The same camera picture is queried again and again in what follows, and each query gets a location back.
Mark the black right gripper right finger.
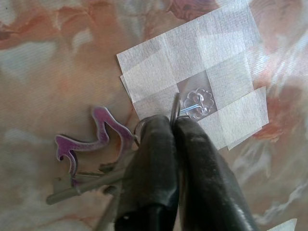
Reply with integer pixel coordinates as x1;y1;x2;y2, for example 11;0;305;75
174;117;260;231

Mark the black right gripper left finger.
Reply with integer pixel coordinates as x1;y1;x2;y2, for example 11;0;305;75
115;115;180;231

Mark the clear adhesive flower hook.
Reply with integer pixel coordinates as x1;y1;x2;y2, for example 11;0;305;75
176;76;215;121

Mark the key bunch with purple charm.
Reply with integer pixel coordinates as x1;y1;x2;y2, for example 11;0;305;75
46;92;191;231

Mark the white paper tape strip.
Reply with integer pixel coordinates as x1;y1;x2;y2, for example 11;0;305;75
116;4;262;78
198;86;270;151
119;68;180;121
205;56;254;109

